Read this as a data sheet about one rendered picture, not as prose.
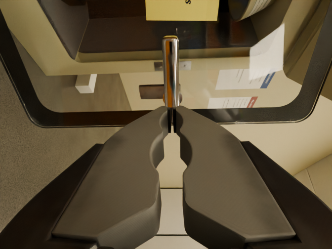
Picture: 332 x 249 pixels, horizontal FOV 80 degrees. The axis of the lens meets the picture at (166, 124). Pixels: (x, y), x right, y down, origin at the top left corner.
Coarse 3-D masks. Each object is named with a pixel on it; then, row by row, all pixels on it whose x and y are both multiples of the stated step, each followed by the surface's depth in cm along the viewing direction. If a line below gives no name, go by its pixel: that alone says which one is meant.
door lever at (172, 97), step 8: (168, 40) 18; (176, 40) 18; (168, 48) 18; (176, 48) 18; (168, 56) 19; (176, 56) 19; (168, 64) 19; (176, 64) 19; (168, 72) 20; (176, 72) 20; (168, 80) 20; (176, 80) 20; (168, 88) 20; (176, 88) 20; (168, 96) 21; (176, 96) 21; (168, 104) 21; (176, 104) 21
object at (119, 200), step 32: (128, 128) 9; (160, 128) 9; (96, 160) 8; (128, 160) 7; (160, 160) 9; (96, 192) 6; (128, 192) 6; (160, 192) 7; (64, 224) 5; (96, 224) 5; (128, 224) 6
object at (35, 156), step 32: (0, 64) 30; (0, 96) 30; (0, 128) 30; (32, 128) 37; (64, 128) 47; (96, 128) 66; (0, 160) 30; (32, 160) 37; (64, 160) 47; (0, 192) 30; (32, 192) 36; (0, 224) 30
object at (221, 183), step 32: (192, 128) 9; (224, 128) 9; (192, 160) 7; (224, 160) 7; (192, 192) 6; (224, 192) 6; (256, 192) 6; (192, 224) 6; (224, 224) 5; (256, 224) 5; (288, 224) 5
